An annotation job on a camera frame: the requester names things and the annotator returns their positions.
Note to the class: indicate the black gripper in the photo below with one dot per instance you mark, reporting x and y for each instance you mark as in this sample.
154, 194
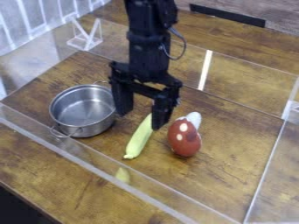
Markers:
145, 76

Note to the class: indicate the green handled metal spoon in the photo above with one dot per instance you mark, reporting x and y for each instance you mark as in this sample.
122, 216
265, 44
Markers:
139, 138

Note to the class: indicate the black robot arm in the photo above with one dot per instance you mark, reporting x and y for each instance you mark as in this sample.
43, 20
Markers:
151, 17

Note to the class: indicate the stainless steel pot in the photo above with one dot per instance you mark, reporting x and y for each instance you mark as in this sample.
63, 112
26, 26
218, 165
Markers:
83, 111

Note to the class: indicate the red plush mushroom toy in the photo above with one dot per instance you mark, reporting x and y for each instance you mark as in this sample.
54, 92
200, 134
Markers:
184, 135

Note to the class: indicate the black bar on table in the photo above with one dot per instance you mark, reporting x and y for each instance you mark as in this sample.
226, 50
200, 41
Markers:
258, 22

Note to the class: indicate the clear acrylic enclosure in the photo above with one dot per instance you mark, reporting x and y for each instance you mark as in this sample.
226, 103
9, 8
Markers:
240, 181

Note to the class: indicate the clear acrylic triangle bracket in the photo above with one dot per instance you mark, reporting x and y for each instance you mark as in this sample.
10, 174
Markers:
86, 40

